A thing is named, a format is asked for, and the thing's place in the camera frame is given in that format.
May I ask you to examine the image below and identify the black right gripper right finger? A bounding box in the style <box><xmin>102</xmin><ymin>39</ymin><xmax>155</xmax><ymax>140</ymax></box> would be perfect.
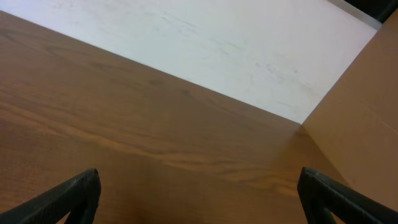
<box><xmin>297</xmin><ymin>167</ymin><xmax>397</xmax><ymax>224</ymax></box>

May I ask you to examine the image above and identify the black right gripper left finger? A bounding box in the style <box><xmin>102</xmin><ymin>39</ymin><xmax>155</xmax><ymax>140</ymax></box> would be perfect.
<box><xmin>1</xmin><ymin>169</ymin><xmax>101</xmax><ymax>224</ymax></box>

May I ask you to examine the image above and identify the brown cardboard box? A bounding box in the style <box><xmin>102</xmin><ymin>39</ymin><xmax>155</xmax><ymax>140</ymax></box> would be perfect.
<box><xmin>303</xmin><ymin>12</ymin><xmax>397</xmax><ymax>210</ymax></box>

